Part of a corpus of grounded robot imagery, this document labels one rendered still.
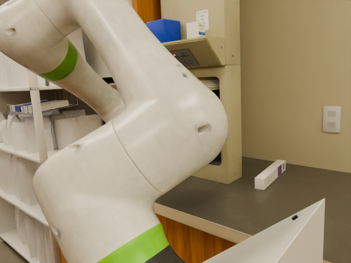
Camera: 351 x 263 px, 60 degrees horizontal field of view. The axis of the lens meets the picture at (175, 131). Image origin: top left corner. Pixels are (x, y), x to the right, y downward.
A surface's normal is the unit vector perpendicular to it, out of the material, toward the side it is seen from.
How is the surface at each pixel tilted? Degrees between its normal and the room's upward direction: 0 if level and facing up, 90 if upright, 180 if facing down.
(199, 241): 90
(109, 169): 75
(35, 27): 107
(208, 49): 135
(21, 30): 100
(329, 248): 0
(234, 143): 90
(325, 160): 90
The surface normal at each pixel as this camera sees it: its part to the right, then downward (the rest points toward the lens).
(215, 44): 0.74, 0.08
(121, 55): -0.56, -0.26
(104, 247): -0.03, -0.30
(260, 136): -0.67, 0.17
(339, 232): -0.05, -0.98
